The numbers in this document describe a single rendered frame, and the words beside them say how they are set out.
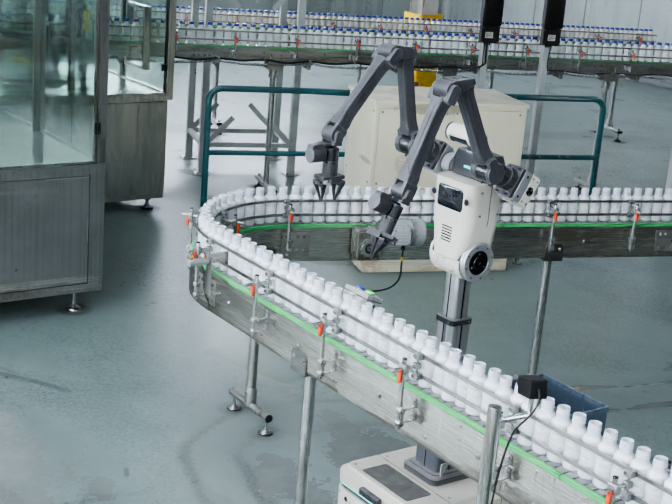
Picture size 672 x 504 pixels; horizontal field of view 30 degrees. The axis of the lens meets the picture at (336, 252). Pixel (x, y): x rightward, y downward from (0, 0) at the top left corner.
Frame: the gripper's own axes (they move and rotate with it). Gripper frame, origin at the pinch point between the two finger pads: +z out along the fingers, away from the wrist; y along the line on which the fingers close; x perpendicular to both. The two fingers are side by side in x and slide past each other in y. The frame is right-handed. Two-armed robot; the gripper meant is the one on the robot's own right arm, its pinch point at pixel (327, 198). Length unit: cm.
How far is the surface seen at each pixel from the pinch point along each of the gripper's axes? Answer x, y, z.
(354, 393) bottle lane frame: 54, 21, 54
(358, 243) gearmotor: -73, -72, 47
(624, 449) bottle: 169, 17, 24
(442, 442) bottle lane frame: 101, 21, 51
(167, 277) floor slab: -310, -102, 142
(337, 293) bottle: 34.0, 16.8, 24.4
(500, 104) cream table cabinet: -244, -312, 24
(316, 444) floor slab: -63, -51, 140
